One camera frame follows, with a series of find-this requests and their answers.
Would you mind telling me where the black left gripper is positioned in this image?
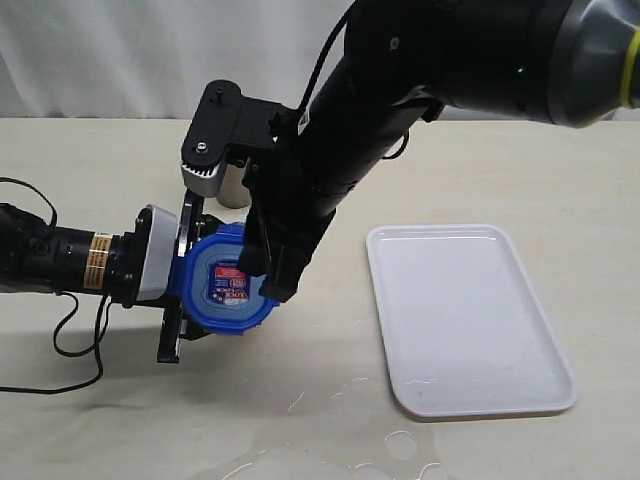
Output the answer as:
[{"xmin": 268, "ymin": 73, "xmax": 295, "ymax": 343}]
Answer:
[{"xmin": 109, "ymin": 191, "xmax": 224, "ymax": 363}]

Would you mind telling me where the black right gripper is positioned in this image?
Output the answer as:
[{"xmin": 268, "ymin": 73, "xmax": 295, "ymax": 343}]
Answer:
[{"xmin": 181, "ymin": 79, "xmax": 340, "ymax": 303}]

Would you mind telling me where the blue plastic lid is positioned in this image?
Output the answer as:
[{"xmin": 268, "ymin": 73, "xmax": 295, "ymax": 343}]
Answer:
[{"xmin": 167, "ymin": 222, "xmax": 279, "ymax": 335}]

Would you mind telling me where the stainless steel cup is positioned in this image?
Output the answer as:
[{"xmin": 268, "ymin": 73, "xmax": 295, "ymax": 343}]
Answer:
[{"xmin": 216, "ymin": 161, "xmax": 251, "ymax": 210}]

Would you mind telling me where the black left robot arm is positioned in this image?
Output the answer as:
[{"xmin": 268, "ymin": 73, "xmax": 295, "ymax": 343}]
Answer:
[{"xmin": 1, "ymin": 191, "xmax": 223, "ymax": 364}]

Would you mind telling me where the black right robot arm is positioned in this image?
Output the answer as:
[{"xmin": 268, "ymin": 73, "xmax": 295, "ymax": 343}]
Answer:
[{"xmin": 181, "ymin": 1, "xmax": 639, "ymax": 302}]

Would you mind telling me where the white plastic tray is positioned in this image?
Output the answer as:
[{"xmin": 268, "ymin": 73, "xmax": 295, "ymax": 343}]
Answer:
[{"xmin": 366, "ymin": 224, "xmax": 579, "ymax": 419}]

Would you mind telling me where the white backdrop curtain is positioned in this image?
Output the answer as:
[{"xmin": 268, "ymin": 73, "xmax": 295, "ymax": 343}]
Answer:
[{"xmin": 1, "ymin": 1, "xmax": 357, "ymax": 118}]

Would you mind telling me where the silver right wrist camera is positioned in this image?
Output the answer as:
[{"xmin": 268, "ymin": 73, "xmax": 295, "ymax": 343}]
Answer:
[{"xmin": 181, "ymin": 145, "xmax": 228, "ymax": 198}]

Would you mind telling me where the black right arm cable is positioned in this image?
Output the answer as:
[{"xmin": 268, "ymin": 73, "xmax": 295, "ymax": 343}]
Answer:
[{"xmin": 297, "ymin": 4, "xmax": 411, "ymax": 161}]

